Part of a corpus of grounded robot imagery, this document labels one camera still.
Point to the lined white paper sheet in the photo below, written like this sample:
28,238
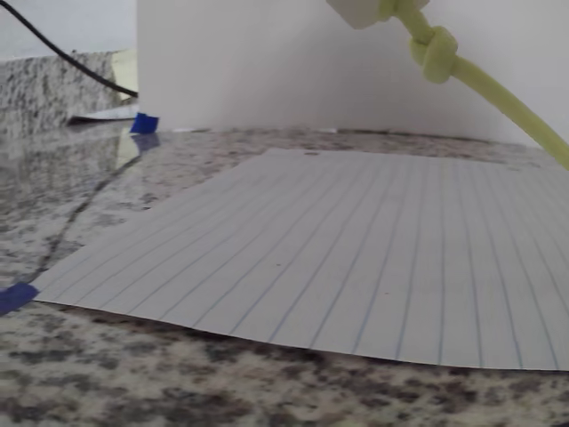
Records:
333,258

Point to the blue tape piece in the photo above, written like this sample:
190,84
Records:
15,295
144,122

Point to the granite backsplash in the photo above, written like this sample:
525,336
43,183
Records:
44,89

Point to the white backdrop board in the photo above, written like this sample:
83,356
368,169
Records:
289,66

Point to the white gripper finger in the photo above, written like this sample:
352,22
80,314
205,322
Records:
364,11

